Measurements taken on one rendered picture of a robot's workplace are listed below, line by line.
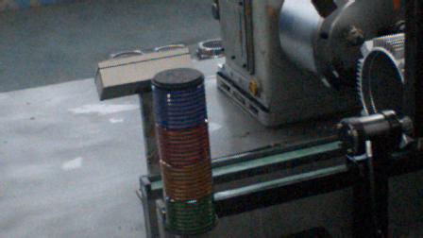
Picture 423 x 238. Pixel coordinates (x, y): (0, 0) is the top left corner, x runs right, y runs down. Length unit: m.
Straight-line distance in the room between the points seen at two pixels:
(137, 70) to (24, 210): 0.36
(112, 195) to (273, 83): 0.45
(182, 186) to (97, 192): 0.70
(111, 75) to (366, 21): 0.50
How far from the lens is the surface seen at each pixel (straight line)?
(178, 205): 0.94
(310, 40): 1.57
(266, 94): 1.80
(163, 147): 0.92
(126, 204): 1.55
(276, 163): 1.39
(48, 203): 1.60
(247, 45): 1.84
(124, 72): 1.44
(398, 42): 1.37
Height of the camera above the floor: 1.50
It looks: 22 degrees down
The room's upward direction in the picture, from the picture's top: 5 degrees counter-clockwise
